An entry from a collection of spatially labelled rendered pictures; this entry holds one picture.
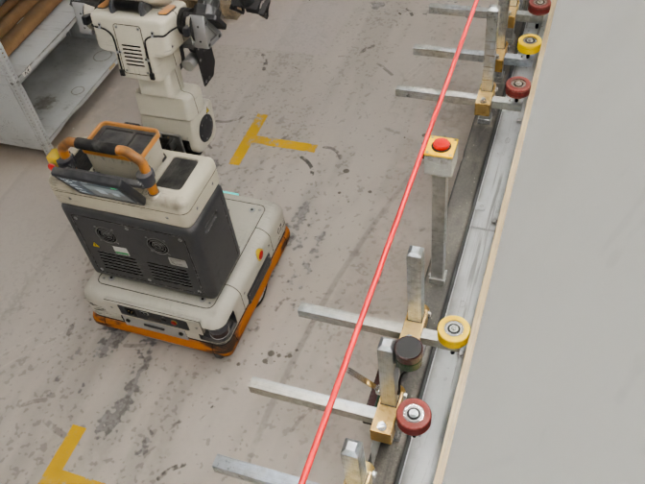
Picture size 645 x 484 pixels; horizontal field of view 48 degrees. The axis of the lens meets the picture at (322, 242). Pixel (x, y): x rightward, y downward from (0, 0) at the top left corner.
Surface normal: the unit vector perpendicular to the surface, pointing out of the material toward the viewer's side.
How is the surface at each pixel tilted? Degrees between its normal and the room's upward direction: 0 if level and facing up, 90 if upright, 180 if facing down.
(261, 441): 0
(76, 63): 0
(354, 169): 0
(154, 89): 82
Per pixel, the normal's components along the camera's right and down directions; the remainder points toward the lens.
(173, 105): -0.34, 0.63
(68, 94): -0.11, -0.65
